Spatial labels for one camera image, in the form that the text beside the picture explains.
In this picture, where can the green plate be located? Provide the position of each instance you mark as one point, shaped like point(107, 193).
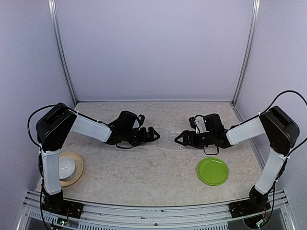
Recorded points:
point(212, 171)

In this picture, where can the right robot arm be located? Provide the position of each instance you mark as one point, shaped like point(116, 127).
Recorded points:
point(274, 124)

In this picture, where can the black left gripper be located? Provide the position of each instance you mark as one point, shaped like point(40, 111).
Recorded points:
point(144, 138)

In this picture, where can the beige plate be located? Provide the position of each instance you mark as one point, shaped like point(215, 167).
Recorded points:
point(79, 167)

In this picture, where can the left aluminium frame post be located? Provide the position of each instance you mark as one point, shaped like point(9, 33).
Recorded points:
point(60, 49)

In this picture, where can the right aluminium frame post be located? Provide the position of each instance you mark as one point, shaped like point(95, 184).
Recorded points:
point(248, 50)

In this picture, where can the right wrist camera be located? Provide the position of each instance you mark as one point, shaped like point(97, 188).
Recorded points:
point(196, 124)

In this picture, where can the white bowl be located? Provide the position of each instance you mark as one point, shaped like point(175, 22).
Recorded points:
point(67, 168)

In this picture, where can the aluminium frame post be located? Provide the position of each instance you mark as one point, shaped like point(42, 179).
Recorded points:
point(248, 50)
point(60, 49)

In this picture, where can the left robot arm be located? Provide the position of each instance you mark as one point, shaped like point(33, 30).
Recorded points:
point(61, 121)

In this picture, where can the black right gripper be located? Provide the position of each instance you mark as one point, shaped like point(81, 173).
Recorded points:
point(186, 141)

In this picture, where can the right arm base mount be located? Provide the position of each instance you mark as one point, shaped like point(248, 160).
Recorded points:
point(256, 202)

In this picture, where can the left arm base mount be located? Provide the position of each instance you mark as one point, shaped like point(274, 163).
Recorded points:
point(58, 205)

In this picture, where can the front aluminium rail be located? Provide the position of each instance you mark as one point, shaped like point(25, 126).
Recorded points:
point(97, 216)

